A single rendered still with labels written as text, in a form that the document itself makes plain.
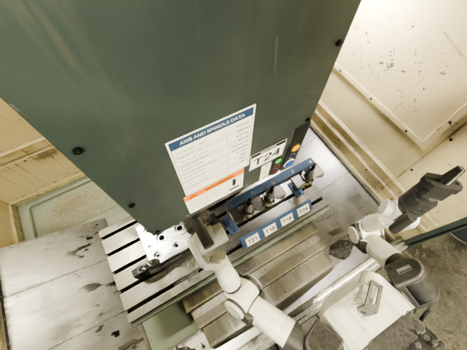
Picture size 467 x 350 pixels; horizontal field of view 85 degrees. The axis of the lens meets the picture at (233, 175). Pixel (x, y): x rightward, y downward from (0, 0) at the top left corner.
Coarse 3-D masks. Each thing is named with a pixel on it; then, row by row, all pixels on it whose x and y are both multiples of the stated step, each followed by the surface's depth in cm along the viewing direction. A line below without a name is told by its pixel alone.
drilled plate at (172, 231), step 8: (168, 232) 130; (176, 232) 130; (184, 232) 130; (144, 240) 128; (152, 240) 128; (160, 240) 129; (168, 240) 128; (176, 240) 128; (184, 240) 128; (144, 248) 126; (152, 248) 126; (160, 248) 126; (168, 248) 126; (176, 248) 127; (184, 248) 126; (152, 256) 124; (160, 256) 126; (168, 256) 124; (176, 256) 128; (160, 264) 124
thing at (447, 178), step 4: (452, 168) 75; (456, 168) 74; (460, 168) 73; (448, 172) 76; (452, 172) 75; (456, 172) 74; (460, 172) 73; (440, 176) 78; (444, 176) 77; (448, 176) 76; (452, 176) 74; (456, 176) 74; (440, 180) 77; (444, 180) 76; (448, 180) 76; (452, 180) 75
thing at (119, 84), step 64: (0, 0) 17; (64, 0) 19; (128, 0) 21; (192, 0) 24; (256, 0) 27; (320, 0) 32; (0, 64) 20; (64, 64) 22; (128, 64) 25; (192, 64) 29; (256, 64) 35; (320, 64) 42; (64, 128) 28; (128, 128) 32; (192, 128) 39; (256, 128) 48; (128, 192) 43
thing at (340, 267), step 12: (360, 252) 158; (336, 264) 155; (348, 264) 154; (324, 276) 151; (336, 276) 150; (300, 288) 149; (312, 288) 148; (324, 288) 147; (288, 300) 146; (300, 300) 145; (288, 312) 141; (252, 324) 140; (192, 336) 139; (204, 336) 139; (228, 336) 138; (240, 336) 137; (252, 336) 136; (192, 348) 136; (216, 348) 135; (228, 348) 134
